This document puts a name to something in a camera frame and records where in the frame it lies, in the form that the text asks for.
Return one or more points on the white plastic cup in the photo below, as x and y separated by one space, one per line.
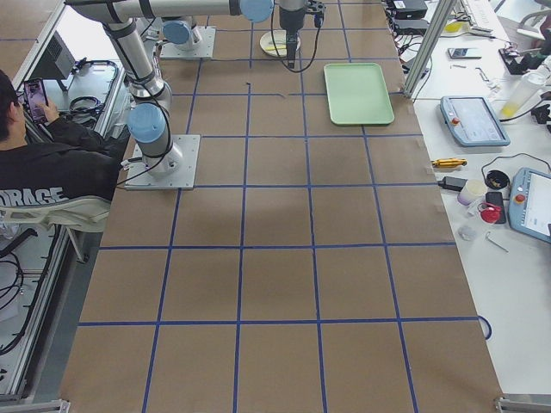
472 190

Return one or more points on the white speckled round plate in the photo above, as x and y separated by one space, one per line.
275 35

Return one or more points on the light green plastic tray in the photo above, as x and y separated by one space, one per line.
357 94

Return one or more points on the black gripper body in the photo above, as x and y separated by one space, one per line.
288 22

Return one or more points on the blue teach pendant far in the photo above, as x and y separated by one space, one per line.
472 121

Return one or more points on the smartphone on white desk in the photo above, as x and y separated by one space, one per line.
464 53

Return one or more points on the white office chair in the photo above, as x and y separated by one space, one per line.
85 214

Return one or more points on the silver hex key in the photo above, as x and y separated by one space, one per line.
491 240

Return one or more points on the blue teach pendant near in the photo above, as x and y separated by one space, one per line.
529 205

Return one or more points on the clear plastic bottle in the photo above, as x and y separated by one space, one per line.
529 84

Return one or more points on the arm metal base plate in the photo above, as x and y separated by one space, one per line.
205 49
176 170

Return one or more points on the person in black shirt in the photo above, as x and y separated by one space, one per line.
77 163

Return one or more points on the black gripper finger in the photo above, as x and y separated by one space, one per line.
291 57

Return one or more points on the aluminium frame post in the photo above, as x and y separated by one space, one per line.
438 21

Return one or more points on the blue teach pendant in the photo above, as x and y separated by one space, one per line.
529 205
472 121

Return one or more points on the grey electronics box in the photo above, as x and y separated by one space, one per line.
56 62

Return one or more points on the red round tape roll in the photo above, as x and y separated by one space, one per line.
489 213

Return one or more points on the black power adapter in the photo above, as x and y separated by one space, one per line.
452 183

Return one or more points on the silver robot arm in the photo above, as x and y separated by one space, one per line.
148 122
181 31

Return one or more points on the smartphone with pink screen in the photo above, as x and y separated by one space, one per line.
36 98

